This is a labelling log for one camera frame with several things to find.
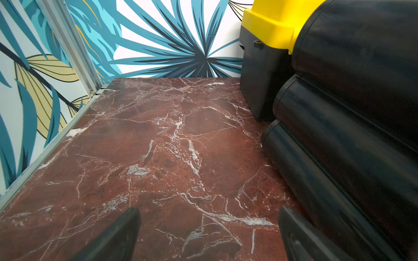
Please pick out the aluminium left corner post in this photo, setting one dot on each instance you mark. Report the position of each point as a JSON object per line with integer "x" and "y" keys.
{"x": 62, "y": 24}

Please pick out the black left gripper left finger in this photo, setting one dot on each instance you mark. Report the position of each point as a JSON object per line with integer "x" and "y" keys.
{"x": 116, "y": 243}

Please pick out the yellow black toolbox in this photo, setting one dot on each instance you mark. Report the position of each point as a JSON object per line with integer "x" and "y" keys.
{"x": 268, "y": 34}

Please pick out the black drawer cabinet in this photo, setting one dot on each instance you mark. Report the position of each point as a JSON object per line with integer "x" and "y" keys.
{"x": 345, "y": 135}

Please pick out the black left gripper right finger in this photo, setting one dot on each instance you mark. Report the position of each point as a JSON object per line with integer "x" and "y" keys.
{"x": 303, "y": 242}

